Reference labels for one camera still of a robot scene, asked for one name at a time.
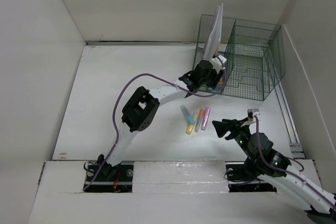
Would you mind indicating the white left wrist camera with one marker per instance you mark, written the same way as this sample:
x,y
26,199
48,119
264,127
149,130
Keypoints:
x,y
218,63

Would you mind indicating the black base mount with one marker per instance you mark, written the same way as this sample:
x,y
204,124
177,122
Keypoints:
x,y
241,182
110,179

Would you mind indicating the clear purple-zip document pouch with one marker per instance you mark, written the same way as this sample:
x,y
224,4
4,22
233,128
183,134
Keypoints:
x,y
214,34

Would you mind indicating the yellow capsule marker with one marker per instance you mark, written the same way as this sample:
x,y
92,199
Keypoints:
x,y
190,128

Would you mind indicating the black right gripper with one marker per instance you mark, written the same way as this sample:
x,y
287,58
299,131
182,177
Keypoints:
x,y
221,127

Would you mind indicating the green wire mesh organizer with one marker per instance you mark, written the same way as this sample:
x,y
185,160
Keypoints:
x,y
255,57

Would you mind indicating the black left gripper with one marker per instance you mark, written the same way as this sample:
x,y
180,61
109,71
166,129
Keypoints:
x,y
214,77

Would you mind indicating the pink purple marker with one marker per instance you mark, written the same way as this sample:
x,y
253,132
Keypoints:
x,y
205,118

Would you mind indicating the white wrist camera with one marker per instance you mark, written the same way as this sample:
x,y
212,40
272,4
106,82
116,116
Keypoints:
x,y
251,117
218,63

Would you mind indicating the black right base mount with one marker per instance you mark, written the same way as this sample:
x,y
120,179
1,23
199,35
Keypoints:
x,y
241,182

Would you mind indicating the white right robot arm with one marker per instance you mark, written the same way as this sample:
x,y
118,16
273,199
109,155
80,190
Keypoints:
x,y
265,163

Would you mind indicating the orange clear marker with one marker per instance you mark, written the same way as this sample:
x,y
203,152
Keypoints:
x,y
201,115

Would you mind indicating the light blue marker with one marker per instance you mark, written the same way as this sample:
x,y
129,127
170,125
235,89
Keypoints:
x,y
187,114

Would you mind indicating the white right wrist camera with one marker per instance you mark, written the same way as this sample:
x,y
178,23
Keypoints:
x,y
251,117

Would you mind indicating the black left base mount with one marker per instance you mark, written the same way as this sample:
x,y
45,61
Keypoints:
x,y
110,179

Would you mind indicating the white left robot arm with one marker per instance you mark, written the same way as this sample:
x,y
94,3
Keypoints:
x,y
141,108

